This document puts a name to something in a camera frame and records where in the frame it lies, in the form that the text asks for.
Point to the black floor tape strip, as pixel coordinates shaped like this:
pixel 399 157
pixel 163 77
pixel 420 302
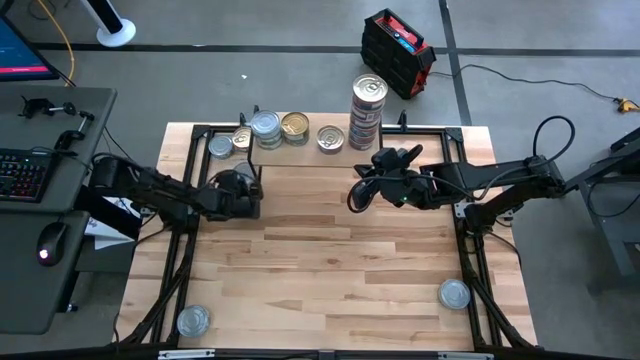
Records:
pixel 200 48
pixel 452 60

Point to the gold green label can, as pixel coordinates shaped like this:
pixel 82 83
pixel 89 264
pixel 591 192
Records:
pixel 295 125
pixel 296 143

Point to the dark grey desk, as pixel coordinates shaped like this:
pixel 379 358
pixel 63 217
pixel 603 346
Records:
pixel 30 290

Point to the dark grey side table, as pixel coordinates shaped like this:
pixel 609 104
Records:
pixel 612 235

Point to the backlit keyboard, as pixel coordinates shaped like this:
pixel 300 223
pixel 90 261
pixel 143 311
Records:
pixel 20 175

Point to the computer monitor blue screen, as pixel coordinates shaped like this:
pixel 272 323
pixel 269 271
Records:
pixel 20 50

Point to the red black tool case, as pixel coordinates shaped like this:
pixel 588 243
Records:
pixel 395 65

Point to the black table frame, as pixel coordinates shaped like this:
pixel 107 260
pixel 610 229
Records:
pixel 452 133

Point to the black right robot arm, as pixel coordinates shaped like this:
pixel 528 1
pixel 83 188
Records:
pixel 500 180

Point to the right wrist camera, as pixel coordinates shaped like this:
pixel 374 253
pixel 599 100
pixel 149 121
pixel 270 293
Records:
pixel 361 194

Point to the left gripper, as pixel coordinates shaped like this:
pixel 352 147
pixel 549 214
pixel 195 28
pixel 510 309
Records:
pixel 237 197

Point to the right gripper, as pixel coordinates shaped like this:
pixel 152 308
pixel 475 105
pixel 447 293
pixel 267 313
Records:
pixel 392 159

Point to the white round floor stand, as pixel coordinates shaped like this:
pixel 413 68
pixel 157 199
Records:
pixel 116 34

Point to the white paper sheets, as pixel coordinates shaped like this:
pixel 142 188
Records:
pixel 105 240

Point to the yellow power plug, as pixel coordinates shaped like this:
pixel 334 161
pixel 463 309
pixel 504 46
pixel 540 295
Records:
pixel 625 105

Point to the black desk clamp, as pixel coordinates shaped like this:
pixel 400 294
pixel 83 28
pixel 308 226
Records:
pixel 45 107
pixel 74 134

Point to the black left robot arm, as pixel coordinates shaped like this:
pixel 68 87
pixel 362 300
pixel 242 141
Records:
pixel 160 192

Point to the black computer mouse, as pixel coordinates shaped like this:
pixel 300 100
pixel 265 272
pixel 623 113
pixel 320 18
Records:
pixel 52 240

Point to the wooden shelf black legs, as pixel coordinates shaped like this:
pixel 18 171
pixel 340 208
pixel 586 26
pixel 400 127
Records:
pixel 300 157

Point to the pale gold lid can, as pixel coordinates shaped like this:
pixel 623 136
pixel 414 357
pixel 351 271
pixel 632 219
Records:
pixel 367 113
pixel 370 88

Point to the black flat plate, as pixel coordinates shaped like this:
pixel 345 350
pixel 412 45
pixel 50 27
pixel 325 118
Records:
pixel 110 215

